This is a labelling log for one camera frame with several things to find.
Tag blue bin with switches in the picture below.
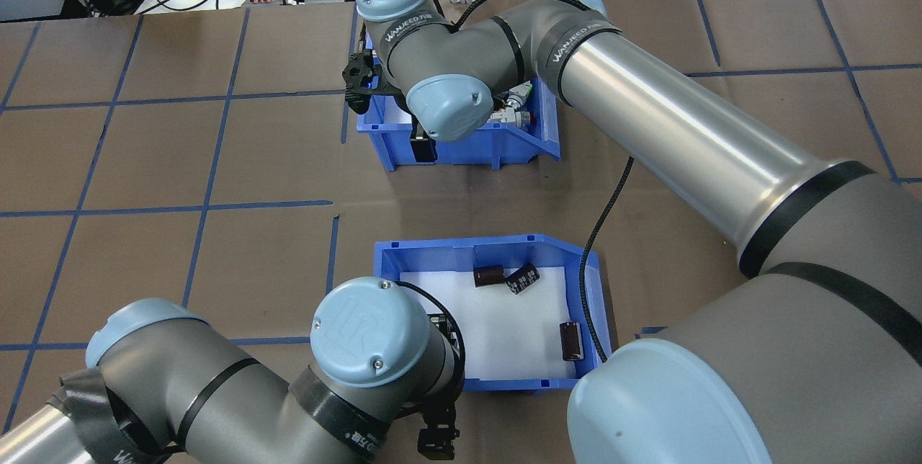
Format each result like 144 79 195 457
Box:
357 32 562 174

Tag black flat box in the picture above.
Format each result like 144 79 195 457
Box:
0 0 91 22

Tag white foam bin liner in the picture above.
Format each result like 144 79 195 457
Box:
378 93 419 126
398 266 578 380

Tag blue bin with capacitors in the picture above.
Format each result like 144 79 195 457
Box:
372 233 614 394

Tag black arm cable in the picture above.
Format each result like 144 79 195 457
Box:
450 0 635 365
393 280 468 425

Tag white green push button switch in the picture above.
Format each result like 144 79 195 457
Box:
496 81 540 131

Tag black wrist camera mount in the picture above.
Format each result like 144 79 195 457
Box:
416 406 461 462
341 50 380 116

